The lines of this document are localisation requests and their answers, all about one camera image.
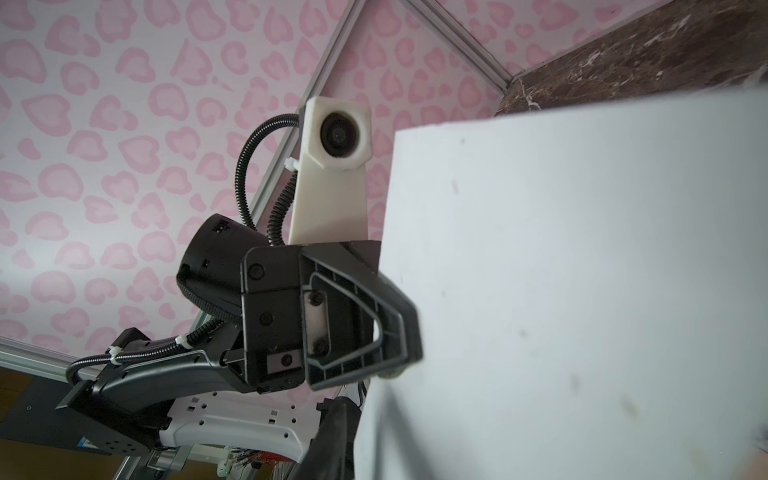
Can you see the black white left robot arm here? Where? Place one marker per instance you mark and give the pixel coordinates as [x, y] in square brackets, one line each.
[121, 399]

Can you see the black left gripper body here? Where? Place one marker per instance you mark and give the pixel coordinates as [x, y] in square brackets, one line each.
[272, 318]

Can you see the white letter paper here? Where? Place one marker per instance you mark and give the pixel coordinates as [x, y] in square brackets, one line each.
[591, 288]

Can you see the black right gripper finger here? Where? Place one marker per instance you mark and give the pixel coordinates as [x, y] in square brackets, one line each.
[331, 452]

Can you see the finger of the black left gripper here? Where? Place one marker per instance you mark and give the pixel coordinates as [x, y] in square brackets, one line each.
[357, 323]

